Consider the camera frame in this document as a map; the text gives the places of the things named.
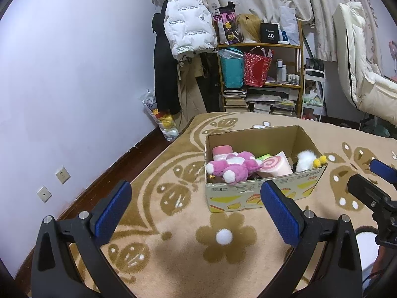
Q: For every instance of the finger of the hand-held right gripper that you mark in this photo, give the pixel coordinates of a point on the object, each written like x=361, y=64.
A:
x=384, y=170

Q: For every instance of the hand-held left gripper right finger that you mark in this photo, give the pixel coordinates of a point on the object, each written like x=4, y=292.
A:
x=279, y=214

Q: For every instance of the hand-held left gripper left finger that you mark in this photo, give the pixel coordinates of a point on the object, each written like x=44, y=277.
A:
x=113, y=211

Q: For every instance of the cardboard box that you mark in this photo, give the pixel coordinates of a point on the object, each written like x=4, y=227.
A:
x=235, y=195

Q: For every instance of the pink swirl roll plush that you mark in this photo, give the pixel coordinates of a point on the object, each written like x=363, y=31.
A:
x=276, y=164

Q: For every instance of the green tissue pack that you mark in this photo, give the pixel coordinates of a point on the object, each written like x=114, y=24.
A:
x=264, y=157

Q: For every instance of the white fluffy plush toy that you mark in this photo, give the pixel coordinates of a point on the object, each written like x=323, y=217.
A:
x=305, y=160

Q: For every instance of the pink plush toy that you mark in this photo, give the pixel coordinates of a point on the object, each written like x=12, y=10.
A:
x=232, y=167

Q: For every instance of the pink soft packet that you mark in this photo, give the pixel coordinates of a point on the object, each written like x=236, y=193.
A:
x=221, y=152

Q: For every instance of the white fluffy cloth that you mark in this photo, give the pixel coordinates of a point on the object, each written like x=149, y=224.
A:
x=367, y=254

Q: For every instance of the beige patterned carpet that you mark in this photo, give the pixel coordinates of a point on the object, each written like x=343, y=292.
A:
x=173, y=254

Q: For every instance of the clear bag of toys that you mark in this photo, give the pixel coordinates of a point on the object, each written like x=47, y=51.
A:
x=164, y=121

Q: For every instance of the white padded chair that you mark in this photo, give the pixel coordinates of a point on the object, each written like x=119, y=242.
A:
x=359, y=68

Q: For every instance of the pile of magazines and papers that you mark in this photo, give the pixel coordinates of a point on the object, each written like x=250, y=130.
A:
x=269, y=102

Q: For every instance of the white trolley cart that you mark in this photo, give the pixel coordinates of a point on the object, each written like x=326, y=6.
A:
x=313, y=74

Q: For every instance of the stack of books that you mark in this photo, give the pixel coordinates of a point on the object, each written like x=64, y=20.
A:
x=235, y=99

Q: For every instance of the row of small bottles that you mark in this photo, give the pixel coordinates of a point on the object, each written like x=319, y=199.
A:
x=293, y=79

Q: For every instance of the wooden shelf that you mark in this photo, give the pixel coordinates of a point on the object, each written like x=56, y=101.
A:
x=299, y=68

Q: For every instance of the grey bottle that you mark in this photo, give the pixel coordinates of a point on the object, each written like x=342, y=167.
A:
x=284, y=74

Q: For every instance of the beige hanging trousers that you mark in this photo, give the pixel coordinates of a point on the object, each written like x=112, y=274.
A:
x=190, y=93

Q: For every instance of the black hanging coat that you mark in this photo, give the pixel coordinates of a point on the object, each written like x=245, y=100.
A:
x=164, y=77

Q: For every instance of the red patterned gift bag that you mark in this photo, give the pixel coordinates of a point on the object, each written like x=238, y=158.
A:
x=256, y=71

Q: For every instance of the dark hanging garment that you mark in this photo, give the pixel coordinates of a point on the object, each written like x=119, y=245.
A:
x=211, y=83

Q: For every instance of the teal bag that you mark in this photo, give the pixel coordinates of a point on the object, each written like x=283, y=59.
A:
x=232, y=71

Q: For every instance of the white plastic bag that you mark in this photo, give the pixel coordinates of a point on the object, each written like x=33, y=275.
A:
x=288, y=24

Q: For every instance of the black gift box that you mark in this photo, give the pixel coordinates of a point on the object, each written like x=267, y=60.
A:
x=270, y=33

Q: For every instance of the blonde wig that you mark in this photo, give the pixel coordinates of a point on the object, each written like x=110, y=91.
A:
x=248, y=28

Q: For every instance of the purple patterned tote bag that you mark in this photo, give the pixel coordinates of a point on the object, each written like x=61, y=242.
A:
x=228, y=24

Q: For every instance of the white puffer jacket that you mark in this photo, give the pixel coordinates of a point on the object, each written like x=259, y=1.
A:
x=189, y=18

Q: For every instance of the white wall socket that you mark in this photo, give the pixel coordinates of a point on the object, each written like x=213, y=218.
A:
x=44, y=194
x=63, y=174

